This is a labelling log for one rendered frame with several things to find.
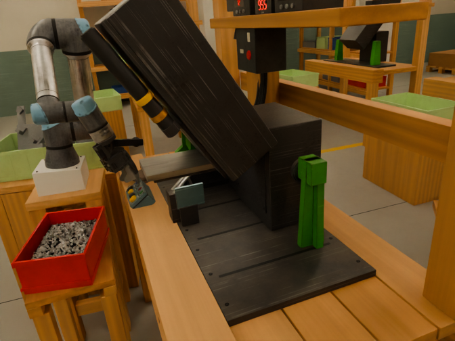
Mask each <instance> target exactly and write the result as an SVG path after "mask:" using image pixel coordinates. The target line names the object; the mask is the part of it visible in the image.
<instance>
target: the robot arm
mask: <svg viewBox="0 0 455 341"><path fill-rule="evenodd" d="M89 28H90V25H89V23H88V21H87V20H86V19H84V18H46V19H42V20H40V21H38V22H37V23H36V24H35V25H34V26H33V27H32V28H31V30H30V31H29V33H28V36H27V39H26V46H27V50H28V52H29V53H30V54H31V61H32V71H33V77H34V83H35V94H36V100H37V102H36V103H35V104H31V105H30V112H31V116H32V121H33V122H34V123H35V124H37V125H41V126H42V131H43V136H44V140H45V147H46V155H45V167H46V168H50V169H61V168H68V167H71V166H75V165H77V164H78V163H79V162H80V160H79V156H78V154H77V152H76V150H75V149H74V147H73V143H72V142H73V141H79V140H86V139H93V141H94V142H95V143H96V144H95V145H94V146H93V147H92V148H93V149H94V150H95V152H96V154H97V155H98V156H99V158H100V162H101V163H102V164H103V166H104V168H105V169H106V170H107V172H108V171H109V172H112V173H115V174H116V173H117V172H119V171H121V172H122V174H121V176H120V180H121V181H124V182H125V183H128V182H130V181H132V180H134V181H135V182H136V183H138V184H139V183H140V181H139V173H138V169H137V167H136V165H135V163H134V161H132V159H131V157H130V155H129V154H128V152H127V151H126V150H124V148H123V146H134V147H138V146H140V145H143V144H144V140H143V139H140V138H138V137H134V138H132V139H116V135H115V134H114V131H113V130H112V128H111V126H110V125H109V124H108V122H107V120H106V119H105V117H104V115H103V114H102V112H101V111H100V109H99V108H98V105H97V104H96V102H95V100H94V94H93V85H92V79H91V69H90V63H89V56H90V55H91V53H92V51H91V50H90V49H89V48H88V46H86V44H84V42H83V41H82V40H81V35H82V34H83V33H84V32H85V31H86V30H88V29H89ZM55 49H61V50H62V53H63V54H64V55H65V56H66V57H67V59H68V67H69V71H70V79H71V83H72V92H73V96H74V101H60V98H59V94H58V86H57V80H56V72H55V67H54V62H53V53H54V51H55Z"/></svg>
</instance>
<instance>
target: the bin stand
mask: <svg viewBox="0 0 455 341"><path fill-rule="evenodd" d="M96 290H100V299H101V302H102V306H103V310H104V314H105V318H106V323H107V325H108V330H109V333H110V338H111V341H131V335H130V332H129V326H128V323H127V318H126V314H125V309H124V306H123V300H122V297H121V291H120V288H119V284H118V279H117V276H116V270H115V267H114V261H113V258H112V250H111V245H110V238H109V236H108V239H107V242H106V245H105V248H104V252H103V255H102V258H101V261H100V264H99V267H98V270H97V273H96V276H95V279H94V282H93V285H92V286H85V287H79V288H70V289H65V290H55V291H50V292H41V293H35V294H27V295H26V300H25V303H24V305H25V307H26V310H27V313H28V316H29V318H30V319H32V320H33V322H34V325H35V327H36V330H37V333H38V335H39V339H40V341H63V340H62V337H61V334H60V331H59V328H58V324H57V321H56V318H55V315H54V313H53V309H52V307H51V304H50V303H53V307H54V309H55V312H56V315H57V318H58V322H59V324H60V328H61V330H62V334H63V337H64V340H65V341H81V339H80V336H79V332H78V329H77V325H76V322H75V320H74V315H73V313H72V309H71V306H70V302H69V298H72V297H74V296H78V295H81V294H86V293H88V292H92V291H96Z"/></svg>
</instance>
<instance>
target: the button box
mask: <svg viewBox="0 0 455 341"><path fill-rule="evenodd" d="M139 181H140V183H141V185H140V186H139V187H137V185H138V183H137V184H136V182H135V183H134V184H133V185H132V186H133V187H132V189H133V193H134V196H136V199H135V200H134V201H133V202H130V201H129V200H130V197H129V194H128V191H126V194H127V198H128V201H129V205H130V207H131V208H132V209H135V208H141V207H144V206H149V205H153V204H154V203H155V202H156V200H155V199H154V196H153V195H152V192H151V190H150V187H149V186H148V185H146V184H145V183H144V182H143V181H142V180H141V179H139ZM140 187H142V188H141V189H140V190H139V191H138V189H139V188H140ZM141 190H143V192H142V193H141V194H139V193H140V191H141Z"/></svg>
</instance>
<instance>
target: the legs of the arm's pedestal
mask: <svg viewBox="0 0 455 341"><path fill-rule="evenodd" d="M81 205H86V207H87V208H91V207H96V206H105V211H104V214H105V217H106V222H107V226H108V228H110V230H109V238H110V245H111V250H112V258H113V261H114V267H115V270H116V276H117V279H118V284H119V288H120V291H121V297H122V300H123V306H124V309H125V314H126V318H127V323H128V326H129V331H131V320H130V317H129V312H128V308H127V302H130V301H131V294H130V291H129V284H128V281H127V276H126V272H125V266H124V262H123V257H122V253H121V247H120V244H119V240H118V235H117V231H116V225H115V222H114V216H113V212H112V207H111V203H110V197H109V194H108V188H107V185H106V179H104V188H103V194H102V199H101V200H93V201H88V202H81V203H77V204H69V205H65V206H57V207H53V208H45V209H40V210H33V211H29V214H30V217H31V220H32V224H33V227H34V229H35V228H36V227H37V225H38V224H39V222H40V221H41V219H42V218H43V217H44V215H45V213H46V212H57V211H63V210H64V209H65V208H70V207H73V206H81ZM69 302H70V306H71V309H72V313H73V315H74V320H75V322H76V325H77V329H78V332H79V336H80V339H81V341H85V336H86V331H85V327H84V324H83V320H82V317H81V315H87V314H90V313H96V312H99V311H103V306H102V302H101V299H100V296H96V297H93V298H89V297H88V294H87V293H86V294H81V295H78V296H74V297H72V298H69Z"/></svg>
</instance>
